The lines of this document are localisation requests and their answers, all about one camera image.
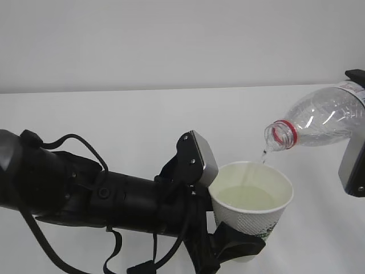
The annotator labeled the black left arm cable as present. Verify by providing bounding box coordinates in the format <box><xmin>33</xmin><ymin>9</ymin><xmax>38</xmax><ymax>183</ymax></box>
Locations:
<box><xmin>17</xmin><ymin>128</ymin><xmax>197</xmax><ymax>274</ymax></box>

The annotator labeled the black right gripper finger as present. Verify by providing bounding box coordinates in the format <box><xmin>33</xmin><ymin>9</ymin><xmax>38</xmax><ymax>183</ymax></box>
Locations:
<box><xmin>345</xmin><ymin>69</ymin><xmax>365</xmax><ymax>88</ymax></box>

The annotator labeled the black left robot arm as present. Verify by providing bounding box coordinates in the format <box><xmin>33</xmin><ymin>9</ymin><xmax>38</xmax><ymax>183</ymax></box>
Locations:
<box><xmin>1</xmin><ymin>130</ymin><xmax>265</xmax><ymax>273</ymax></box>

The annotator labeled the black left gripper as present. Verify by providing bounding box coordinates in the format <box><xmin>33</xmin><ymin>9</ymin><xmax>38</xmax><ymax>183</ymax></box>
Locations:
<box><xmin>155</xmin><ymin>185</ymin><xmax>266</xmax><ymax>273</ymax></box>

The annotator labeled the clear plastic water bottle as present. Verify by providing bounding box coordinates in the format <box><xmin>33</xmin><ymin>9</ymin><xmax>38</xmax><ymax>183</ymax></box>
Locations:
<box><xmin>260</xmin><ymin>80</ymin><xmax>364</xmax><ymax>163</ymax></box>

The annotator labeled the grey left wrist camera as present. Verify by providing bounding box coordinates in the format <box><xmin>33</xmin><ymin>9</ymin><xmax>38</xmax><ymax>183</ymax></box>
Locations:
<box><xmin>176</xmin><ymin>130</ymin><xmax>218</xmax><ymax>188</ymax></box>

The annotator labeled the white paper coffee cup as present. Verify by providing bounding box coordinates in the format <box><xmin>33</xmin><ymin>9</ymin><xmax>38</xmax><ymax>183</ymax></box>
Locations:
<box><xmin>208</xmin><ymin>161</ymin><xmax>294</xmax><ymax>241</ymax></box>

